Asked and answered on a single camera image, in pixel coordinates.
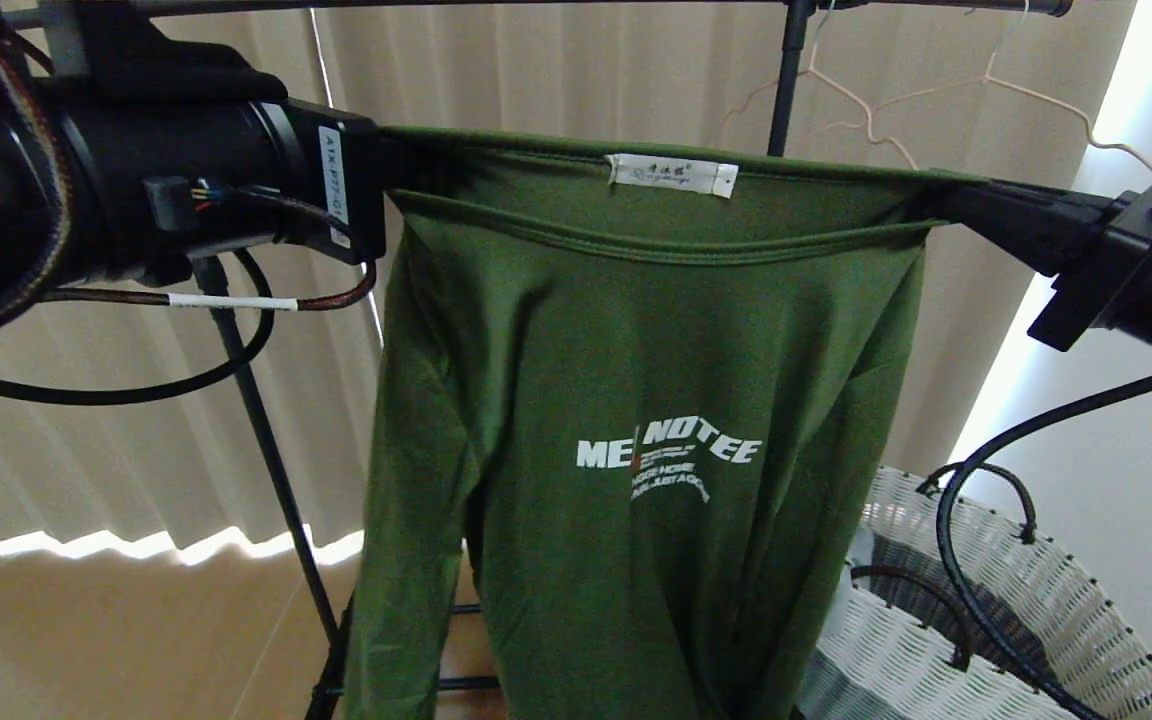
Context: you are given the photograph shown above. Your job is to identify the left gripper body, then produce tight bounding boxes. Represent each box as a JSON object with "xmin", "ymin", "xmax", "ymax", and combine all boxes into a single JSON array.
[{"xmin": 48, "ymin": 75, "xmax": 389, "ymax": 289}]

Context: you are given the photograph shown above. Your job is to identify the white laundry basket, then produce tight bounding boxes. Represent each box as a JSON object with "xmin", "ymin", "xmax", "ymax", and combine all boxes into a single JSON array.
[{"xmin": 796, "ymin": 462, "xmax": 1152, "ymax": 720}]

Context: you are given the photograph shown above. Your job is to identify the pink clothes hanger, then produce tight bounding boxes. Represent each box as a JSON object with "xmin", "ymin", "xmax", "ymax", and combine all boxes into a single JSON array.
[
  {"xmin": 714, "ymin": 0, "xmax": 923, "ymax": 171},
  {"xmin": 806, "ymin": 0, "xmax": 1152, "ymax": 179}
]

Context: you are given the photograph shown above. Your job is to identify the green long-sleeved shirt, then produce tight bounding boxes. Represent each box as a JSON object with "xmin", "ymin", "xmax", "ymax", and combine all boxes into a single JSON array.
[{"xmin": 341, "ymin": 125, "xmax": 987, "ymax": 720}]

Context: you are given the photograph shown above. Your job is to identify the black clothes rack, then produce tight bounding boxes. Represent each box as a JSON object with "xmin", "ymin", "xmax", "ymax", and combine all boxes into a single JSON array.
[{"xmin": 1, "ymin": 0, "xmax": 1075, "ymax": 720}]

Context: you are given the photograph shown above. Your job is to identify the beige curtain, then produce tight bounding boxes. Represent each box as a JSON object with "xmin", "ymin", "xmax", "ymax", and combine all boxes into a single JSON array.
[{"xmin": 0, "ymin": 0, "xmax": 1137, "ymax": 567}]

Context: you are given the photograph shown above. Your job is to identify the black cable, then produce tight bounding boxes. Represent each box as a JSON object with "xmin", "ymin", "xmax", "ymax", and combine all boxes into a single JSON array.
[
  {"xmin": 934, "ymin": 358, "xmax": 1152, "ymax": 720},
  {"xmin": 0, "ymin": 250, "xmax": 277, "ymax": 407}
]

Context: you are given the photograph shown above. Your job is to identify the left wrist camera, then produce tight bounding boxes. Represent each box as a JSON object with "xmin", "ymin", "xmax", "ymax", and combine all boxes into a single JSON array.
[{"xmin": 36, "ymin": 0, "xmax": 289, "ymax": 106}]

